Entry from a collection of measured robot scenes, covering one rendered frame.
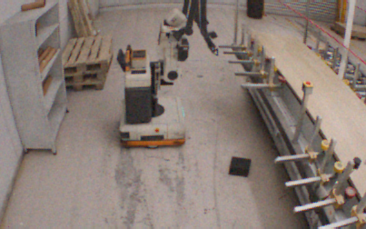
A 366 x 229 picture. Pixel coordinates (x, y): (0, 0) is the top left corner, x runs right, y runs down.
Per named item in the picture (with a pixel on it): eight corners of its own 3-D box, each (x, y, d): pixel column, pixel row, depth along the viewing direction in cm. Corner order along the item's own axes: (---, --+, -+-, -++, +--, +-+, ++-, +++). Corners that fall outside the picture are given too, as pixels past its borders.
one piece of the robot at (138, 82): (126, 134, 328) (122, 58, 283) (128, 106, 373) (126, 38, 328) (159, 134, 331) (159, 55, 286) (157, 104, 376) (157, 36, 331)
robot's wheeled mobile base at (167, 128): (120, 148, 330) (117, 128, 317) (123, 114, 384) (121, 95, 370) (186, 146, 337) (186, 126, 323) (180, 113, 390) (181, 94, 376)
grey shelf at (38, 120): (24, 154, 313) (-4, 26, 230) (42, 112, 389) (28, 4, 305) (55, 154, 318) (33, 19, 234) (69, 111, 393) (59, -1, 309)
